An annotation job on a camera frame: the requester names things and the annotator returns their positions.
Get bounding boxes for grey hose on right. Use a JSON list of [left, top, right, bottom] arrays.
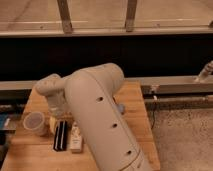
[[195, 60, 213, 83]]

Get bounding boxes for white plastic bottle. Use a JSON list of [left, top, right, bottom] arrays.
[[69, 122, 83, 153]]

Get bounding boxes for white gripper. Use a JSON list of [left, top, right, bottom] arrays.
[[49, 103, 69, 134]]

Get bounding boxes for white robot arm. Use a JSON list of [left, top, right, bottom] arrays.
[[35, 63, 153, 171]]

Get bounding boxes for red and blue toy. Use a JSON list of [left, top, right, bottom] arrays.
[[113, 98, 125, 115]]

